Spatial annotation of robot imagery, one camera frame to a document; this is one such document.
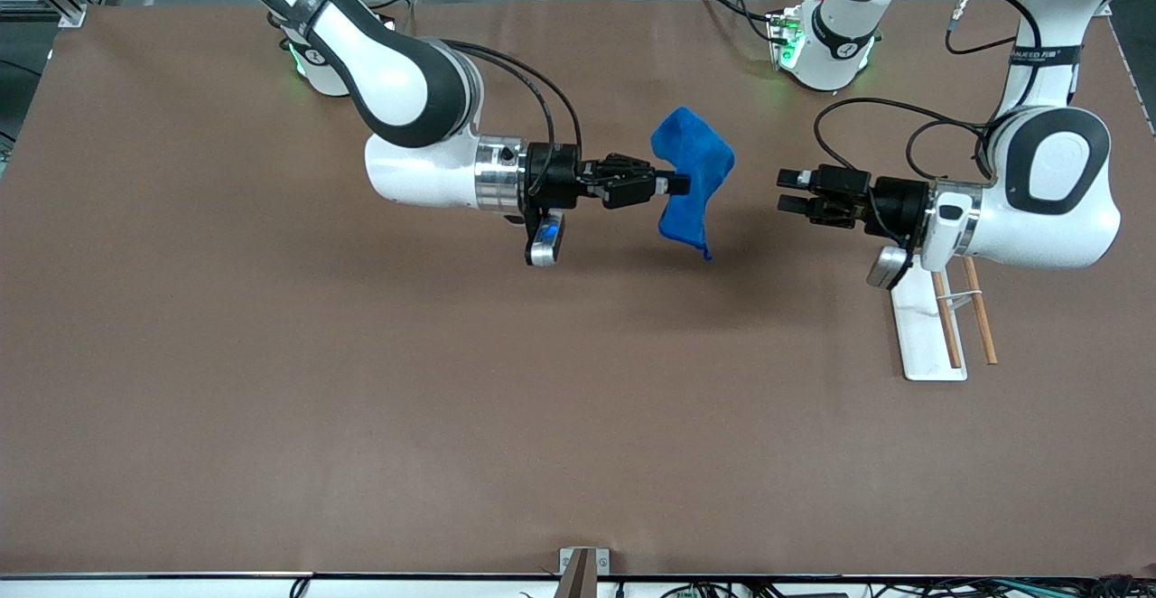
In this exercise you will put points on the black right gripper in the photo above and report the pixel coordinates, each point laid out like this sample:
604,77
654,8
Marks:
553,173

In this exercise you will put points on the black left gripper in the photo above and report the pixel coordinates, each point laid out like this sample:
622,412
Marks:
896,199

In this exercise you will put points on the blue microfibre towel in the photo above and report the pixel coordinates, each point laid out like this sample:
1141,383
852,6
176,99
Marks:
695,151

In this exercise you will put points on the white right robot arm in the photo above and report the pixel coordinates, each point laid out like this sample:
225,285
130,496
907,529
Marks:
397,83

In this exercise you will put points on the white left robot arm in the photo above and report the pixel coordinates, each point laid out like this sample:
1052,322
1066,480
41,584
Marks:
1057,210

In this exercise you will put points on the wooden rack rod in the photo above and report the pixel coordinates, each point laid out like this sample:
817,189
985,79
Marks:
984,327
948,336

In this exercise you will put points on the white rack base plate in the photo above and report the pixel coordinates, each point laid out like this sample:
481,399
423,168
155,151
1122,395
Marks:
921,345

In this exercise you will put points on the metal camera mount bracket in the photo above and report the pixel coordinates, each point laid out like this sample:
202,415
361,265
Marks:
569,562

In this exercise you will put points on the white table edge rail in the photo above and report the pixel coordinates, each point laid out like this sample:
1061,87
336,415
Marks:
135,589

